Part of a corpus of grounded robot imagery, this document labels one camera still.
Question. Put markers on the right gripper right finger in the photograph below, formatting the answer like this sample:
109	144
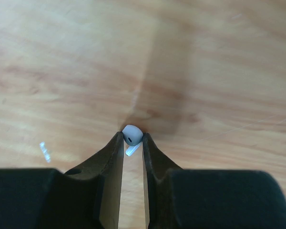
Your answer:
177	198

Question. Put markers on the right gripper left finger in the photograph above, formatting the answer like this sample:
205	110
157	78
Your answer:
87	196

